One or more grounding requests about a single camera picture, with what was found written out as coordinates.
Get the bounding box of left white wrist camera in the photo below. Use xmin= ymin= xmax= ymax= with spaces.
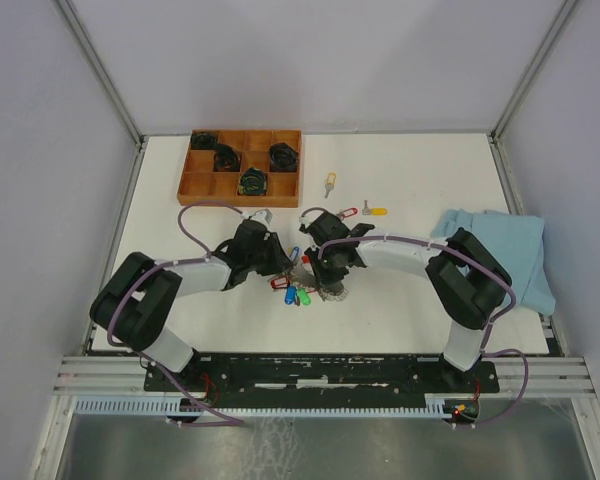
xmin=248 ymin=209 xmax=273 ymax=226

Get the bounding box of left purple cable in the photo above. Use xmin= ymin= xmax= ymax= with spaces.
xmin=107 ymin=200 xmax=261 ymax=429

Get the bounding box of yellow tag key upper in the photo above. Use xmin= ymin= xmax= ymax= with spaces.
xmin=324 ymin=172 xmax=337 ymax=199

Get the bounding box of white cable duct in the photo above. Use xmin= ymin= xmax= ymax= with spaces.
xmin=73 ymin=395 xmax=452 ymax=420

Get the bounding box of yellow tag key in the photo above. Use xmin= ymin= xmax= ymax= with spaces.
xmin=362 ymin=200 xmax=388 ymax=216
xmin=324 ymin=172 xmax=337 ymax=199

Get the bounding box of yellow tag key right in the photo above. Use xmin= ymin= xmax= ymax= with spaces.
xmin=362 ymin=200 xmax=388 ymax=216

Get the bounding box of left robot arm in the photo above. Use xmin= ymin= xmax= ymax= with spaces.
xmin=89 ymin=219 xmax=293 ymax=390

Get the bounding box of light blue cloth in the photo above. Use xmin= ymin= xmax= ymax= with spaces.
xmin=431 ymin=209 xmax=556 ymax=316

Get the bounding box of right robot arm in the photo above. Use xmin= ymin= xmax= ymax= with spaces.
xmin=300 ymin=207 xmax=517 ymax=391

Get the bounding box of wooden compartment tray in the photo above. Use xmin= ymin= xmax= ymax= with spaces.
xmin=177 ymin=130 xmax=302 ymax=208

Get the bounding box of black cable coil top-left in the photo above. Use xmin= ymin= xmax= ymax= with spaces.
xmin=189 ymin=130 xmax=220 ymax=151

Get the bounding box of black yellow cable coil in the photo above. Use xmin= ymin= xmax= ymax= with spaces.
xmin=237 ymin=167 xmax=270 ymax=198

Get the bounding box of black cable coil right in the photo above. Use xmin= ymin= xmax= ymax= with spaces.
xmin=268 ymin=141 xmax=300 ymax=173

